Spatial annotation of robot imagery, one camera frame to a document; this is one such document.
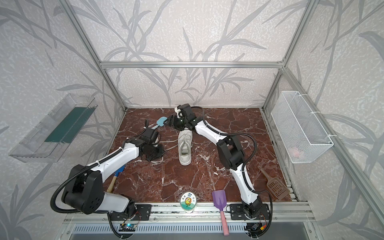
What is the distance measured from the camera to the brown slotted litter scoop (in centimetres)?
Result: 80

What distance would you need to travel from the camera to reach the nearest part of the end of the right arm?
75 centimetres

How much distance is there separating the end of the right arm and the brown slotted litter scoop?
0.53m

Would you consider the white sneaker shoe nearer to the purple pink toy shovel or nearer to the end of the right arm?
the end of the right arm

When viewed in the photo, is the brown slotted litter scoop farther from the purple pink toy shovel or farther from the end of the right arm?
the end of the right arm
